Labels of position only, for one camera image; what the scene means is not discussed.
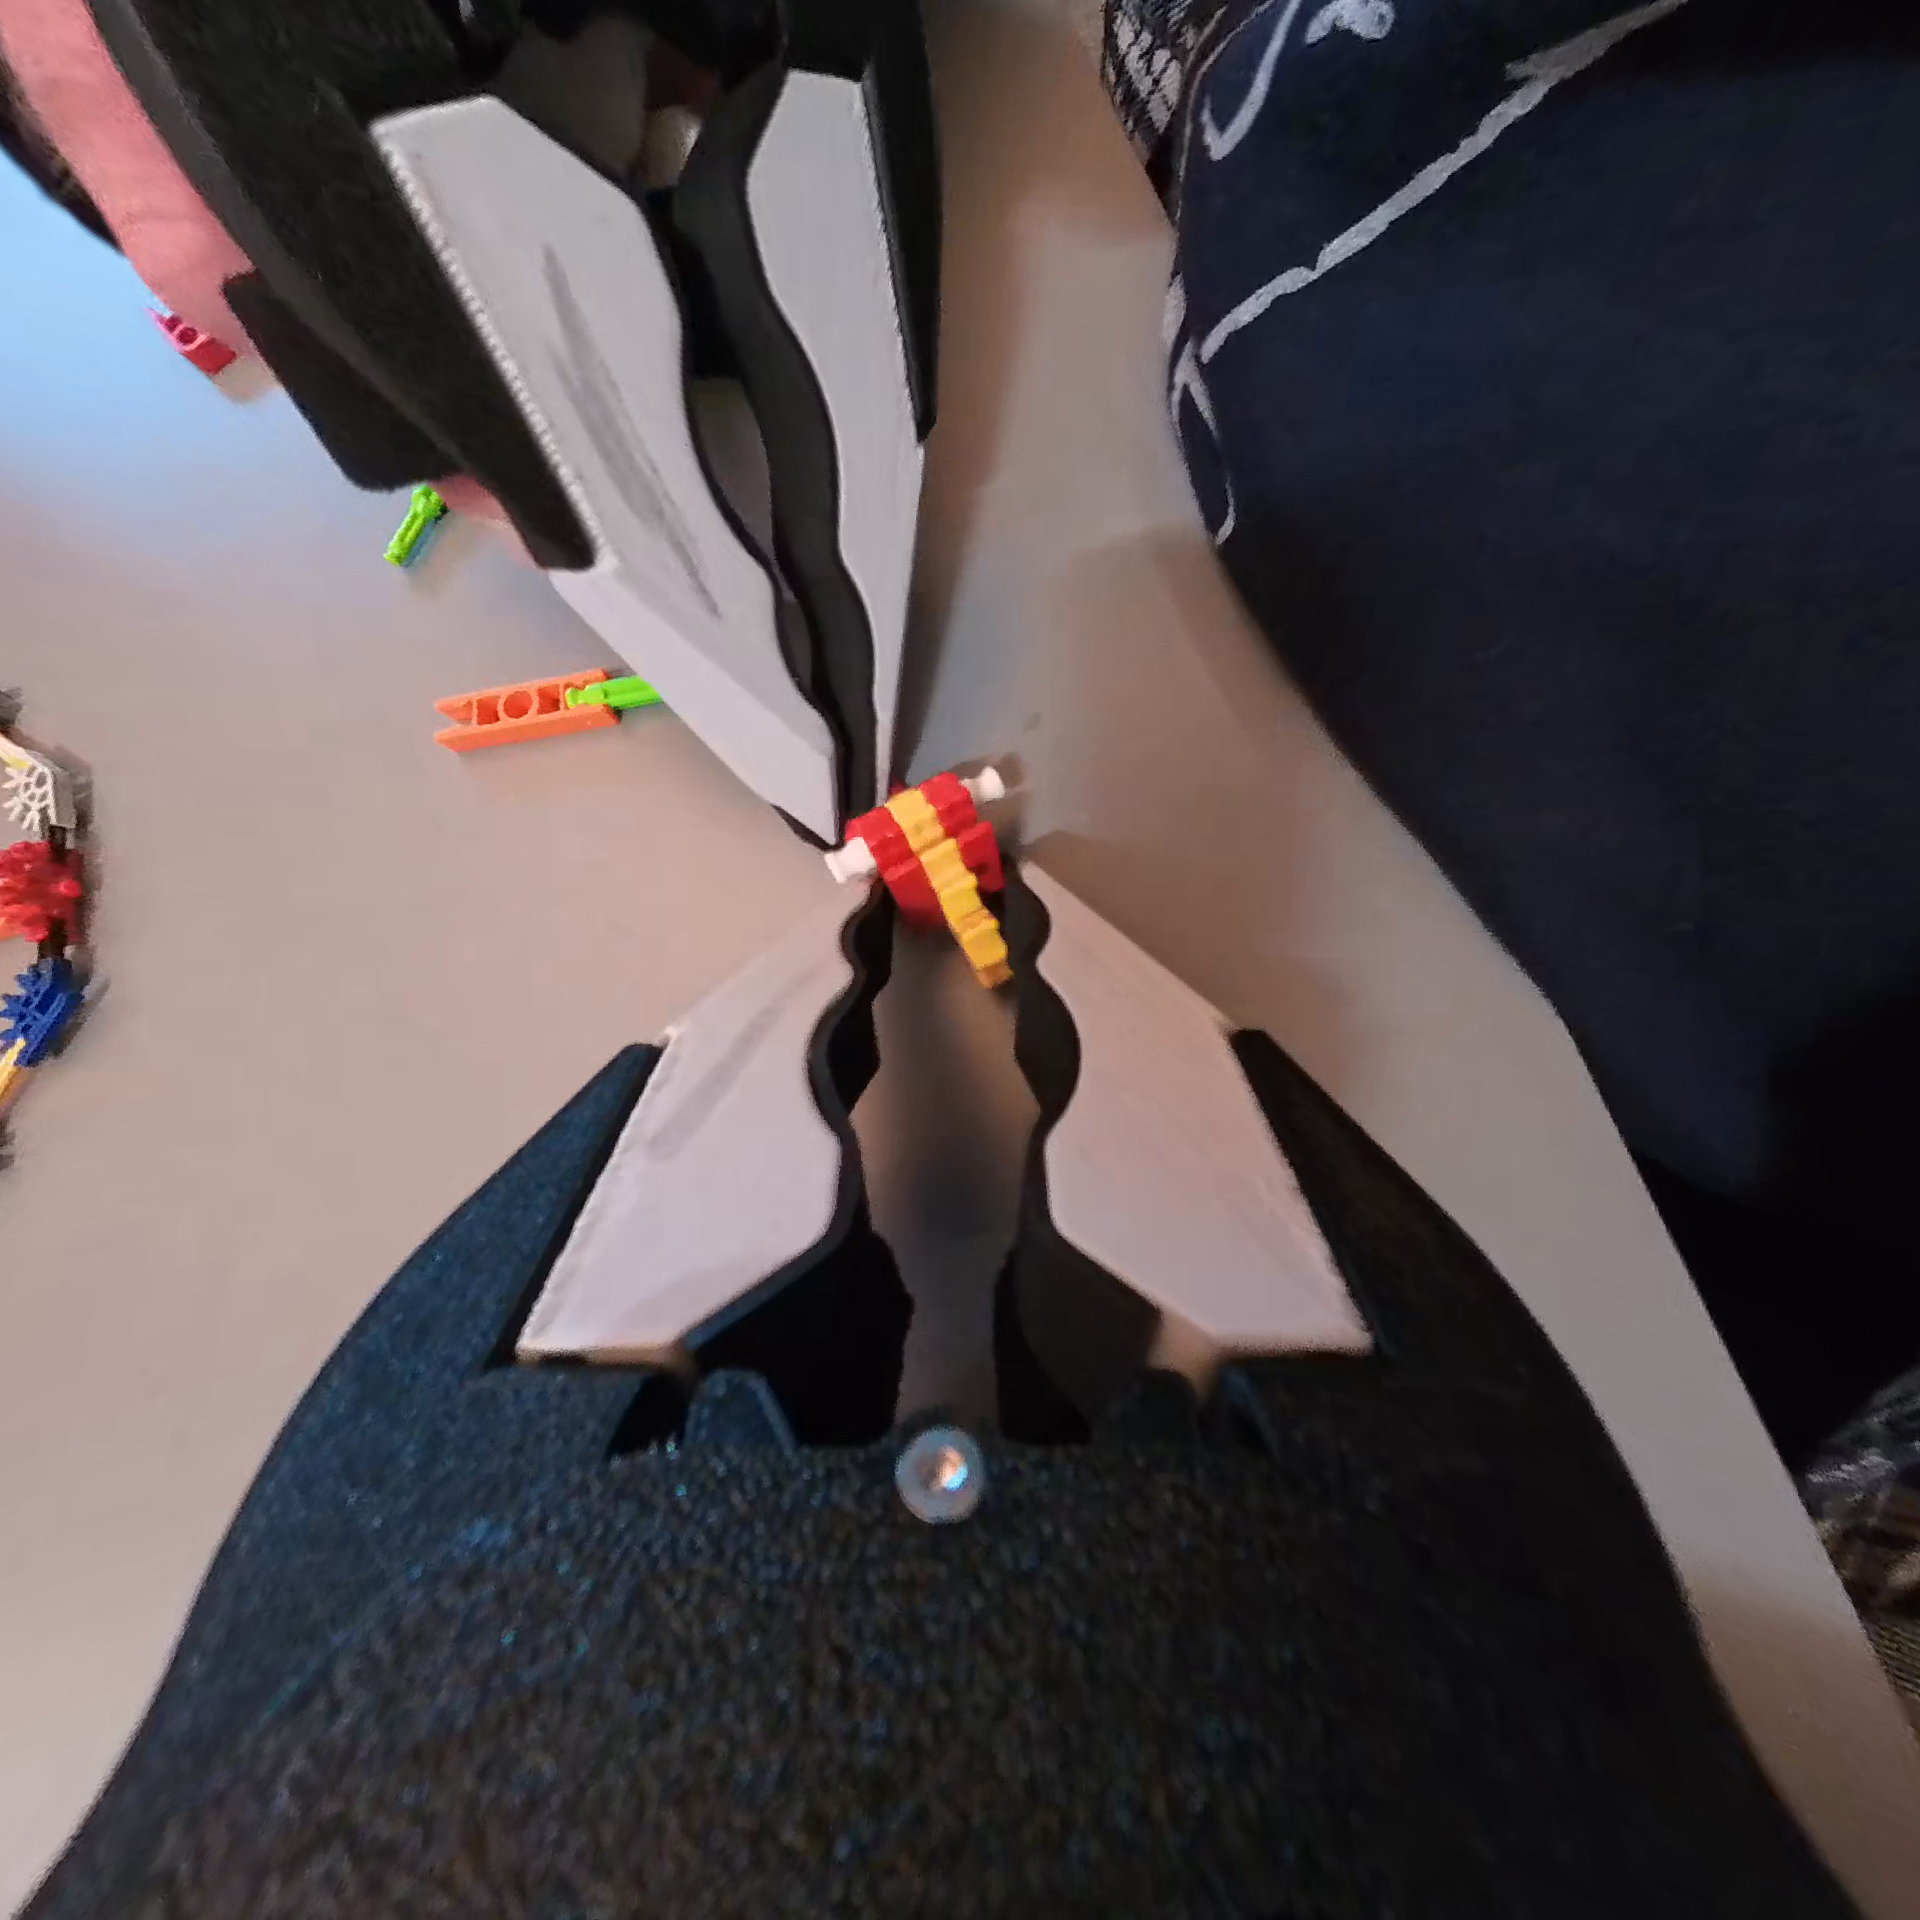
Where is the colourful toy wheel construction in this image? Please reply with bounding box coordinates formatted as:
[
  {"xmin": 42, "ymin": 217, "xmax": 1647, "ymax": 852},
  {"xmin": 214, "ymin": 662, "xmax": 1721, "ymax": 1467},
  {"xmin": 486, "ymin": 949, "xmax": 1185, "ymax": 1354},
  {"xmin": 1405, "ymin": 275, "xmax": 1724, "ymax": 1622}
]
[{"xmin": 0, "ymin": 685, "xmax": 108, "ymax": 1172}]

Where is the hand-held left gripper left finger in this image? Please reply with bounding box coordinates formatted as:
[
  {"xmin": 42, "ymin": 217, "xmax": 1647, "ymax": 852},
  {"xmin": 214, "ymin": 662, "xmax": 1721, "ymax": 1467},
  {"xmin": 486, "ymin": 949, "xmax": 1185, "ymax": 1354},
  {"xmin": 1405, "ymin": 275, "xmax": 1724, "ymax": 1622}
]
[{"xmin": 515, "ymin": 885, "xmax": 889, "ymax": 1366}]

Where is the orange connector with green rod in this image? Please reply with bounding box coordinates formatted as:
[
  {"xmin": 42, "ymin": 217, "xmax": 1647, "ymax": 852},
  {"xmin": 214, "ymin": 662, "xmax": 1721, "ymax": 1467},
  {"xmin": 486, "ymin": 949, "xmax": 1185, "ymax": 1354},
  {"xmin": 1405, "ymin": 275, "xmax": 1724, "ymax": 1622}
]
[{"xmin": 433, "ymin": 669, "xmax": 661, "ymax": 754}]

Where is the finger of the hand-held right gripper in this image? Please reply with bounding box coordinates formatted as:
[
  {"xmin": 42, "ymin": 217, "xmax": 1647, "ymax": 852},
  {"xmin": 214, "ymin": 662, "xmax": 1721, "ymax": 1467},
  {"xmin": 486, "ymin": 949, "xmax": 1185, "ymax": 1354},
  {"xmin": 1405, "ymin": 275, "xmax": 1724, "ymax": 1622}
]
[
  {"xmin": 369, "ymin": 95, "xmax": 851, "ymax": 852},
  {"xmin": 675, "ymin": 69, "xmax": 928, "ymax": 815}
]

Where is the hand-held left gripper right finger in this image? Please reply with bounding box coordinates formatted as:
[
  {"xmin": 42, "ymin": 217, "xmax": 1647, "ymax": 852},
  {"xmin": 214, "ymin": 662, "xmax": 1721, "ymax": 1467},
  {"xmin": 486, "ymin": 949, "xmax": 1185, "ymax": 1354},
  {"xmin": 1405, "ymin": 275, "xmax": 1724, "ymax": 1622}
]
[{"xmin": 1013, "ymin": 864, "xmax": 1375, "ymax": 1363}]

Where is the person's right hand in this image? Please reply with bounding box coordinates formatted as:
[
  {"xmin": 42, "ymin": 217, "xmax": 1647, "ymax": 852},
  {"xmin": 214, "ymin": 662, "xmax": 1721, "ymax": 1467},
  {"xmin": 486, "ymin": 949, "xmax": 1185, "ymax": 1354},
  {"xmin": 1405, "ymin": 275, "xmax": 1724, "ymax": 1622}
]
[{"xmin": 15, "ymin": 0, "xmax": 262, "ymax": 287}]

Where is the red yellow toy block assembly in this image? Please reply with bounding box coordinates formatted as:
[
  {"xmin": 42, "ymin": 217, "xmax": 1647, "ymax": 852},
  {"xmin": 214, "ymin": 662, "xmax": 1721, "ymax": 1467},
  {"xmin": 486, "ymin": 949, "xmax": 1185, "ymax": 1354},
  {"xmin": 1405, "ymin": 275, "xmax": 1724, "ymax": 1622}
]
[{"xmin": 825, "ymin": 766, "xmax": 1015, "ymax": 987}]

